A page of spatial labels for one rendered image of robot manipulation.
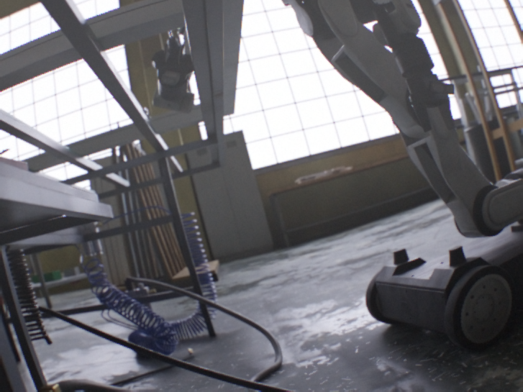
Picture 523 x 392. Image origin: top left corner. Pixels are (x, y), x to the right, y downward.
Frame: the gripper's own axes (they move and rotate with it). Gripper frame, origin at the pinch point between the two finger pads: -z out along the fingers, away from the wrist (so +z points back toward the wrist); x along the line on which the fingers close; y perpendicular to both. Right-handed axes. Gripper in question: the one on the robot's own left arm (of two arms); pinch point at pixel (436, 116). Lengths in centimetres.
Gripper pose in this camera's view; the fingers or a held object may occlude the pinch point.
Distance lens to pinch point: 106.9
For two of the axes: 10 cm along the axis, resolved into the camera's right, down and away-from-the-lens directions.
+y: 5.1, -3.0, -8.1
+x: -8.2, 1.2, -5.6
